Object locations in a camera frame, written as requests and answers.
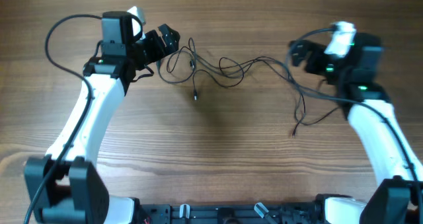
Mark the black usb cable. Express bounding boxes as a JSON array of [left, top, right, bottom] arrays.
[[156, 37, 340, 138]]

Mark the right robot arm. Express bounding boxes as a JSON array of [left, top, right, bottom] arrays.
[[286, 32, 422, 223]]

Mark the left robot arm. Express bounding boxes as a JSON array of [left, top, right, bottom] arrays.
[[24, 9, 180, 223]]

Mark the right camera black cable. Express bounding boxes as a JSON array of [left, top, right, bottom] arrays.
[[284, 27, 423, 224]]

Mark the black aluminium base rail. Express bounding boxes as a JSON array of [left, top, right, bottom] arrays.
[[134, 202, 327, 224]]

